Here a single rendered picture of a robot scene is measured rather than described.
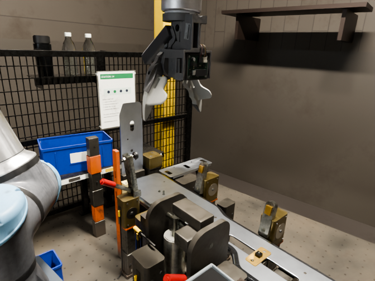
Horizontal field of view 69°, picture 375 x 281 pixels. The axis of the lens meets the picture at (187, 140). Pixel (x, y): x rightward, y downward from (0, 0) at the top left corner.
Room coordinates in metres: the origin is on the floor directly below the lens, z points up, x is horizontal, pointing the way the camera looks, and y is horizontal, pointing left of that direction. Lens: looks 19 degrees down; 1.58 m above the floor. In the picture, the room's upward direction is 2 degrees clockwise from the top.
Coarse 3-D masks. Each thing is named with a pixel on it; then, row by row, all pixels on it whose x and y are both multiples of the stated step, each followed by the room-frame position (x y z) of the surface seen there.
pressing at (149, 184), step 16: (144, 176) 1.18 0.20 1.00; (160, 176) 1.18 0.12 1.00; (144, 192) 1.02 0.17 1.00; (160, 192) 1.02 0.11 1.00; (192, 192) 1.03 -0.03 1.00; (208, 208) 0.92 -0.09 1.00; (240, 224) 0.83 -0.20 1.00; (240, 240) 0.74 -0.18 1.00; (256, 240) 0.74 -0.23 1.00; (240, 256) 0.66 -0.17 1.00; (272, 256) 0.67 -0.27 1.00; (288, 256) 0.67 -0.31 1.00; (256, 272) 0.61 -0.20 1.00; (272, 272) 0.61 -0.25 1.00; (288, 272) 0.61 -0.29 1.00; (320, 272) 0.62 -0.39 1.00
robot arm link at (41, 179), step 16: (0, 112) 0.53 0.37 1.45; (0, 128) 0.51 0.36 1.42; (0, 144) 0.50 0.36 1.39; (16, 144) 0.52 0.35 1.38; (0, 160) 0.49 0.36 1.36; (16, 160) 0.50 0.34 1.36; (32, 160) 0.52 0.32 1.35; (0, 176) 0.47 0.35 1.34; (16, 176) 0.48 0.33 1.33; (32, 176) 0.50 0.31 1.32; (48, 176) 0.54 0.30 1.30; (32, 192) 0.47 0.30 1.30; (48, 192) 0.51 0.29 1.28; (48, 208) 0.49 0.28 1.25
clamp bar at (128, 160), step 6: (126, 156) 0.89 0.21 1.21; (132, 156) 0.91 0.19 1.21; (126, 162) 0.89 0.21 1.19; (132, 162) 0.89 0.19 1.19; (126, 168) 0.90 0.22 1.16; (132, 168) 0.89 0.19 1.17; (126, 174) 0.91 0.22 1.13; (132, 174) 0.89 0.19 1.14; (132, 180) 0.89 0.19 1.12; (132, 186) 0.89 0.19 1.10
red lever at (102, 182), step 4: (100, 180) 0.83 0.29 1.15; (104, 180) 0.83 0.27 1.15; (108, 180) 0.85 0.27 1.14; (100, 184) 0.83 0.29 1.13; (104, 184) 0.83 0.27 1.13; (108, 184) 0.84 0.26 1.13; (112, 184) 0.85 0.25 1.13; (116, 184) 0.86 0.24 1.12; (120, 188) 0.87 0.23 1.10; (124, 188) 0.88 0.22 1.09; (128, 188) 0.89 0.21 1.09; (132, 192) 0.90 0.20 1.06
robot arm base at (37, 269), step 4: (32, 264) 0.40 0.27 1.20; (36, 264) 0.42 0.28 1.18; (32, 268) 0.39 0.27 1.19; (36, 268) 0.41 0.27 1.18; (40, 268) 0.43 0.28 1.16; (28, 272) 0.38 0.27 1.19; (32, 272) 0.39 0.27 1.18; (36, 272) 0.40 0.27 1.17; (40, 272) 0.42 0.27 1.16; (44, 272) 0.44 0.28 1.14; (24, 276) 0.37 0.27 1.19; (28, 276) 0.38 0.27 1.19; (32, 276) 0.39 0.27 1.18; (36, 276) 0.40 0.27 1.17; (40, 276) 0.41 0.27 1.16; (44, 276) 0.42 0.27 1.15; (16, 280) 0.36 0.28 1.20; (20, 280) 0.37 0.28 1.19; (24, 280) 0.37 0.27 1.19; (28, 280) 0.38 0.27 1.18; (32, 280) 0.39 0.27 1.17; (36, 280) 0.40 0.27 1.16; (40, 280) 0.41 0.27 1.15; (44, 280) 0.41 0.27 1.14; (48, 280) 0.43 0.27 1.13
